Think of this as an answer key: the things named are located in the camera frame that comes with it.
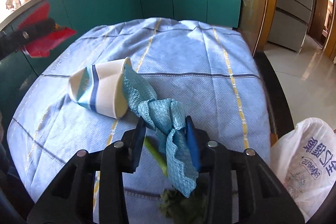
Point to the white printed trash bag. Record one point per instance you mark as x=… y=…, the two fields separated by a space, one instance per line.
x=304 y=161

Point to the red yellow snack wrapper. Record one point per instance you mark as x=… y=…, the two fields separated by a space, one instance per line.
x=42 y=47

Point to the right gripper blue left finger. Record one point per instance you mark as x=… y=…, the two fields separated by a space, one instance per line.
x=136 y=144

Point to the teal dish cloth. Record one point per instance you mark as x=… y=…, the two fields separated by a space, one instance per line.
x=167 y=118

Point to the teal kitchen cabinets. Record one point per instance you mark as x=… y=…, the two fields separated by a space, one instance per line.
x=83 y=15

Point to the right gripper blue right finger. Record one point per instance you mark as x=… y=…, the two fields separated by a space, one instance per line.
x=192 y=143

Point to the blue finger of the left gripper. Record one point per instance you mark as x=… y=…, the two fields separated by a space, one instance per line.
x=16 y=40

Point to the light blue checked tablecloth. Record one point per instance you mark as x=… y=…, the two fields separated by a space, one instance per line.
x=208 y=69

